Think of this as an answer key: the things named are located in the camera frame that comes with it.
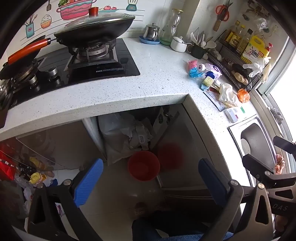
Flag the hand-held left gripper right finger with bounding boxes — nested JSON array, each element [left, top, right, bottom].
[[198, 158, 274, 241]]

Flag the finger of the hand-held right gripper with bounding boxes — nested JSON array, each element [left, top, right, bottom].
[[242, 153, 276, 186], [273, 136, 296, 154]]

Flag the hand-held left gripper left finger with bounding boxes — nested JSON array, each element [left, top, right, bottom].
[[27, 158, 104, 241]]

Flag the green and white box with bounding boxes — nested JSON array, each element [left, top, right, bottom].
[[225, 106, 246, 123]]

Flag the red bucket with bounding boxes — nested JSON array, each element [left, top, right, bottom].
[[128, 151, 161, 181]]

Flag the face mask packet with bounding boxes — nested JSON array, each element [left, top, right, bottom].
[[203, 89, 229, 112]]

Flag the pink mesh scrubber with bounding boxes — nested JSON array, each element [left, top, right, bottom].
[[274, 153, 286, 174]]

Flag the steel wool scrubber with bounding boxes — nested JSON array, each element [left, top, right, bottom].
[[269, 107, 284, 126]]

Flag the steel sink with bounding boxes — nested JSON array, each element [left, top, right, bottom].
[[228, 116, 289, 188]]

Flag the silver cabinet door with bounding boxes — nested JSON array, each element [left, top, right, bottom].
[[150, 102, 221, 190]]

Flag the grey cabinet door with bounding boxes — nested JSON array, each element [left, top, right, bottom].
[[16, 116, 105, 170]]

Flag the white woven sack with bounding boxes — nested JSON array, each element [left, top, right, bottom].
[[97, 112, 139, 165]]

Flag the yellow capped bottle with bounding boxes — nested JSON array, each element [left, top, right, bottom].
[[30, 172, 47, 186]]

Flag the crumpled white plastic bags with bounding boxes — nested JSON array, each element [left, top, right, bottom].
[[14, 174, 65, 219]]

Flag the orange plastic jar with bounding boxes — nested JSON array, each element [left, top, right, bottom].
[[237, 88, 251, 103]]

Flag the white cloth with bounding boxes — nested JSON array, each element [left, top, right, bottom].
[[218, 83, 240, 108]]

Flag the ginger root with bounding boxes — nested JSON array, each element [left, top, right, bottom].
[[231, 71, 248, 85]]

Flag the white rubber gloves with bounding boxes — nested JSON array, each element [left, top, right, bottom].
[[242, 56, 271, 82]]

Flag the red plastic bag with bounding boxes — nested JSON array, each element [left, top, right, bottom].
[[0, 142, 16, 181]]

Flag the dark cloth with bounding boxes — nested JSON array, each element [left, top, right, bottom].
[[231, 63, 247, 73]]

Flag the blue dish brush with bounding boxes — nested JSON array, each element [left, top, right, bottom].
[[199, 71, 219, 91]]

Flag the yellow detergent jug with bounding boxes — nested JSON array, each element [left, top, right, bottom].
[[240, 35, 273, 66]]

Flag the purple label plastic bottle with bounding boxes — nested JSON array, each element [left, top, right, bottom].
[[198, 62, 223, 78]]

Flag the pink and blue plastic packet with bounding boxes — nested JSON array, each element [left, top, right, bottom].
[[187, 59, 205, 79]]

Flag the garlic bulbs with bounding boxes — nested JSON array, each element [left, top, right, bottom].
[[209, 49, 222, 61]]

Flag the slim sauce bottle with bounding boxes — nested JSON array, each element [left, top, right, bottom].
[[236, 24, 246, 50]]

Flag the yellow label oil bottle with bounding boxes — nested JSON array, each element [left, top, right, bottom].
[[224, 20, 241, 45]]

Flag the black gas stove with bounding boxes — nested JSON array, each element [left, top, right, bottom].
[[0, 37, 141, 109]]

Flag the clear plastic bag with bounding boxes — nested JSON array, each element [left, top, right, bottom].
[[253, 16, 271, 32]]

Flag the dark green cup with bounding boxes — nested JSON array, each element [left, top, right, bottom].
[[187, 44, 210, 60]]

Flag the bunch of spoons and chopsticks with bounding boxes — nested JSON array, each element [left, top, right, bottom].
[[190, 28, 216, 49]]

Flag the white lidded sugar bowl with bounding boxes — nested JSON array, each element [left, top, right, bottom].
[[170, 36, 192, 52]]

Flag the orange scissors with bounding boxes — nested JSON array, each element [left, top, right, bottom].
[[216, 0, 234, 22]]

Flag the black wok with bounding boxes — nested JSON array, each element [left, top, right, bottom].
[[54, 14, 136, 48]]

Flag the blue tray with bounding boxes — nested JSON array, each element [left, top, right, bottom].
[[139, 35, 161, 45]]

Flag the steel teapot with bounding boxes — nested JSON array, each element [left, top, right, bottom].
[[143, 23, 160, 41]]

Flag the glass carafe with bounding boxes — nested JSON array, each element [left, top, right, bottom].
[[159, 9, 184, 44]]

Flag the glass lid with red knob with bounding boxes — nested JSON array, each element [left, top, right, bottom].
[[55, 7, 136, 35]]

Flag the window frame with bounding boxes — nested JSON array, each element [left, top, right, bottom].
[[251, 35, 296, 176]]

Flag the white plastic bag with handle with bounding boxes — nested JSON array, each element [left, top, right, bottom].
[[128, 117, 157, 151]]

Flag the black wire rack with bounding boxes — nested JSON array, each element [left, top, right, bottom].
[[208, 29, 264, 91]]

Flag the frying pan with orange handle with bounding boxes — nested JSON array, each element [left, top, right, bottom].
[[0, 38, 52, 80]]

